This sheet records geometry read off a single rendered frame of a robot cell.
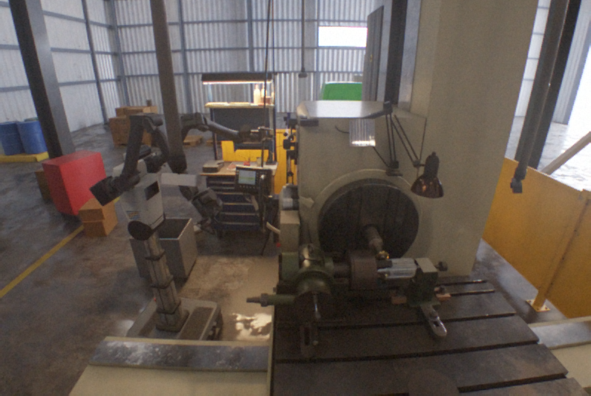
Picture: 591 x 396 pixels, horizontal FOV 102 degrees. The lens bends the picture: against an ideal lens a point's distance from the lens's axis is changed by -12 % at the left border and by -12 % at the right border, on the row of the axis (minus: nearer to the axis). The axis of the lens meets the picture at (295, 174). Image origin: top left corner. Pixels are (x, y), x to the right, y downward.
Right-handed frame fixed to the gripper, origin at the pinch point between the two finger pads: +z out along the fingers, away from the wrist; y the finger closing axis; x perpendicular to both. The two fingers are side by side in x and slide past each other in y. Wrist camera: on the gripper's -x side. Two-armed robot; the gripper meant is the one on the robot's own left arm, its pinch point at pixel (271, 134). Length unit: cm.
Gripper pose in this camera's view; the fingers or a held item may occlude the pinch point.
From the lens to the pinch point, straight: 198.1
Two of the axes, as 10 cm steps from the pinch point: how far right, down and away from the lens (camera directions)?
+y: 0.0, -9.3, -3.6
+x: -0.2, -3.6, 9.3
